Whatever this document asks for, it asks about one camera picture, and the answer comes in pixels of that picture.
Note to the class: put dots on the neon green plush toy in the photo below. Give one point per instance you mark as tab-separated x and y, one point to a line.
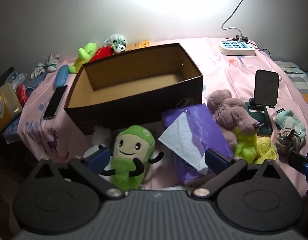
82	57

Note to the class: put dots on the black smartphone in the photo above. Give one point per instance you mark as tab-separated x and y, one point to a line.
55	102

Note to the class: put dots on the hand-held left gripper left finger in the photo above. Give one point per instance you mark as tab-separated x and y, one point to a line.
99	159

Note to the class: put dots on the white panda plush toy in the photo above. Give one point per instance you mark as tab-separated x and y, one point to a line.
117	42

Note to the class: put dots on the white power strip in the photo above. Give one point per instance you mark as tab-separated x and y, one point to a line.
236	48

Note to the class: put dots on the white knotted socks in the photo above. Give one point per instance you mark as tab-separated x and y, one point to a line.
47	65

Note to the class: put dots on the brown cardboard box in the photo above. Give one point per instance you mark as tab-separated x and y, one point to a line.
134	110

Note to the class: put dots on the white cloth doll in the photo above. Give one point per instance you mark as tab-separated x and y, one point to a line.
100	136

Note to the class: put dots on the blue glasses case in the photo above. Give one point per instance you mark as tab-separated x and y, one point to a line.
61	76

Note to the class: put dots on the red packet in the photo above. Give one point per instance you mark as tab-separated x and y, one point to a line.
21	95

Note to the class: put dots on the pale yellow towel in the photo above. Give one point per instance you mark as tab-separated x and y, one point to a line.
266	150

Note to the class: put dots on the pink printed bedsheet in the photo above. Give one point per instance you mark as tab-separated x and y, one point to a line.
234	72

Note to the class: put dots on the green phone stand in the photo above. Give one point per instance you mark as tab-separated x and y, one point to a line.
265	90

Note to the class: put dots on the green smiling plush toy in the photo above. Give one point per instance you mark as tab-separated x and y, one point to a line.
130	155

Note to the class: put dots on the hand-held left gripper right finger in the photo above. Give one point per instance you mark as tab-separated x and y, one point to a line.
216	161

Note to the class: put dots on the yellow tissue bag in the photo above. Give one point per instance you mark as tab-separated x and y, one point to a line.
5	107

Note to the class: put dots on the striped knotted sock ball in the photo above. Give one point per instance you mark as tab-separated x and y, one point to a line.
286	141

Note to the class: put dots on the mauve plush bear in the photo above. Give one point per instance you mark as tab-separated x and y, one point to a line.
227	112

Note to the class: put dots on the purple tissue pack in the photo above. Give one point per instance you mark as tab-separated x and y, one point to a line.
206	127

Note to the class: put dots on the red plush toy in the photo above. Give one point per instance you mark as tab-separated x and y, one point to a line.
101	53

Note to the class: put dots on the yellow-green fluffy toy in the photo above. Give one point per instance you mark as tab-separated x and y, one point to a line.
245	146

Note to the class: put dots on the blue patterned box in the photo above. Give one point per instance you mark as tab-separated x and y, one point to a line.
12	130

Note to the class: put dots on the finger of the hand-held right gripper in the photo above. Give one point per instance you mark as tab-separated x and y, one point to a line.
298	160

